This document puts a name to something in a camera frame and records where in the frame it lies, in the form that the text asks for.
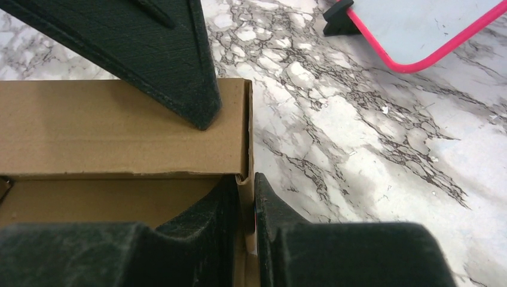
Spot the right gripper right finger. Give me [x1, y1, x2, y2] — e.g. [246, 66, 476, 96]
[255, 173, 455, 287]

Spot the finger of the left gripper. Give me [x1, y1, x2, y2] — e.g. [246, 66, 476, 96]
[1, 0, 222, 130]

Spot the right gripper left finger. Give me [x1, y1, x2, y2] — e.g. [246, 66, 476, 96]
[1, 176, 238, 286]

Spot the brown cardboard box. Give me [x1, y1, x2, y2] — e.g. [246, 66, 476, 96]
[1, 78, 260, 286]

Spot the right black whiteboard foot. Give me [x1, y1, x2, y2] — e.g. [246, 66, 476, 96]
[323, 0, 361, 36]

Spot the pink framed whiteboard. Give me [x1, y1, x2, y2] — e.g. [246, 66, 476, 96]
[347, 0, 506, 74]

